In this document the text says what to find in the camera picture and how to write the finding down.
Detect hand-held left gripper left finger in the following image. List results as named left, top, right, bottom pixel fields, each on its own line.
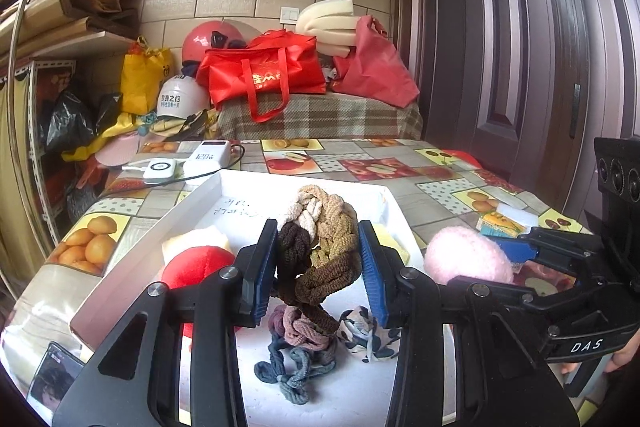
left=52, top=218, right=279, bottom=427

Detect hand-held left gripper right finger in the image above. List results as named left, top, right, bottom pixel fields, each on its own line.
left=357, top=219, right=581, bottom=427

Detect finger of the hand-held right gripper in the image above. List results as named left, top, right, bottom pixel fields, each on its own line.
left=505, top=277, right=626, bottom=343
left=497, top=227, right=608, bottom=288

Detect pink fluffy ball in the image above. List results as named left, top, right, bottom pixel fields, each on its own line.
left=424, top=227, right=515, bottom=286

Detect brown beige braided hair band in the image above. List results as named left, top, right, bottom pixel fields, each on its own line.
left=275, top=183, right=362, bottom=335

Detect white box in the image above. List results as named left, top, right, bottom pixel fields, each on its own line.
left=69, top=169, right=426, bottom=427

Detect person's right hand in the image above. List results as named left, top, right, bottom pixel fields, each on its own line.
left=607, top=339, right=640, bottom=375

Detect small colourful carton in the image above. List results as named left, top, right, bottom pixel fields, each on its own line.
left=479, top=212, right=527, bottom=239

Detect white paper piece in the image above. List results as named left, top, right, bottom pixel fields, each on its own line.
left=497, top=204, right=540, bottom=225

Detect patterned fabric scrunchie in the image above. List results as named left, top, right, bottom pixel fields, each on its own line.
left=337, top=307, right=401, bottom=363

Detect red plush ball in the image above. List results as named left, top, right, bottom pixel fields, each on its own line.
left=161, top=245, right=241, bottom=339

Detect mauve braided hair band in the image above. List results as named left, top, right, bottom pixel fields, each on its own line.
left=270, top=304, right=341, bottom=353

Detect cream sponge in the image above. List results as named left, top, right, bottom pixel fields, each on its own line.
left=161, top=227, right=233, bottom=258

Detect fruit-printed tablecloth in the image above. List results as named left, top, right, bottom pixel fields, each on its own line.
left=0, top=137, right=601, bottom=427

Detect red cloth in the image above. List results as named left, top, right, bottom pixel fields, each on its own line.
left=440, top=149, right=483, bottom=170

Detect grey blue braided hair band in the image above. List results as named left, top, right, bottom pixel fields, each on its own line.
left=254, top=339, right=341, bottom=408

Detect large white power bank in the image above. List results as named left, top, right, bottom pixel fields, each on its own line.
left=182, top=140, right=235, bottom=182

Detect small white power bank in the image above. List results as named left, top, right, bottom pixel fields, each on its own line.
left=141, top=158, right=179, bottom=184

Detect plaid cloth cover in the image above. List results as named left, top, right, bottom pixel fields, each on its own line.
left=216, top=93, right=425, bottom=142

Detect pink round fan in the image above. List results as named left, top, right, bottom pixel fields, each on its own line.
left=94, top=141, right=141, bottom=168

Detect white helmet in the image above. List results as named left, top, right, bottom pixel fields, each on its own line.
left=156, top=75, right=211, bottom=118

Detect yellow cloth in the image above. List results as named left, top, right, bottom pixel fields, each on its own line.
left=62, top=112, right=151, bottom=162

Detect shiny red tote bag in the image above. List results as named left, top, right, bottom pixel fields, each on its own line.
left=195, top=30, right=327, bottom=124

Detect red cloth bag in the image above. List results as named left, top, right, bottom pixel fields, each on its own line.
left=331, top=14, right=421, bottom=108

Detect black smartphone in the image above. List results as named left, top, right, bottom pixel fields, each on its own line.
left=27, top=341, right=87, bottom=425

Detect yellow shopping bag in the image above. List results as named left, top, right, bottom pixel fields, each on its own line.
left=120, top=37, right=174, bottom=115

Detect red helmet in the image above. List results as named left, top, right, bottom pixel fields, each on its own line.
left=181, top=20, right=248, bottom=64

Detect black plastic bag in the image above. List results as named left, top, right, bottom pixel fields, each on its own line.
left=46, top=91, right=124, bottom=152

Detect metal shelf rack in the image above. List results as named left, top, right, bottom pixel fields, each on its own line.
left=0, top=57, right=78, bottom=248

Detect white foam roll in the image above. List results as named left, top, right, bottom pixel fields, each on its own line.
left=295, top=0, right=362, bottom=58

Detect brown cardboard pieces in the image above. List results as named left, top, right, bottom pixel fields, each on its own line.
left=59, top=0, right=146, bottom=35

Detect curved chrome tube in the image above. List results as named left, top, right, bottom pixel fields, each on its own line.
left=0, top=0, right=46, bottom=278

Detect dark door handle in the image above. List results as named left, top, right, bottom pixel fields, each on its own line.
left=570, top=83, right=583, bottom=140

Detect thin black cable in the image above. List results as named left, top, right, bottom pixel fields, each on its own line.
left=185, top=144, right=246, bottom=185

